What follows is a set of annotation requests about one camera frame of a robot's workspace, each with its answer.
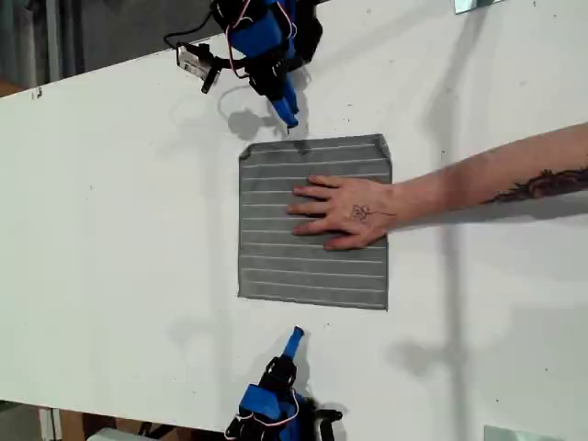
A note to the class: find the grey striped square towel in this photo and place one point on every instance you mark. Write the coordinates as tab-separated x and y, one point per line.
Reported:
285	266

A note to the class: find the person's hand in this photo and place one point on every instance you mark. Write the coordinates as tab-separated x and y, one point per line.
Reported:
349	213

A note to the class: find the white container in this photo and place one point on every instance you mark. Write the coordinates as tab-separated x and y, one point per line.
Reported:
115	435

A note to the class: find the white table leg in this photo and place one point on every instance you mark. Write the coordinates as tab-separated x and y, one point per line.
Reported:
49	425

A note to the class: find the black camera stalk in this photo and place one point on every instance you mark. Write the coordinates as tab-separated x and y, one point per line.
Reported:
216	71

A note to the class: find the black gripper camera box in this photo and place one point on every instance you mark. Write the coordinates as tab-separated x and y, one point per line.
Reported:
328	425
193	60

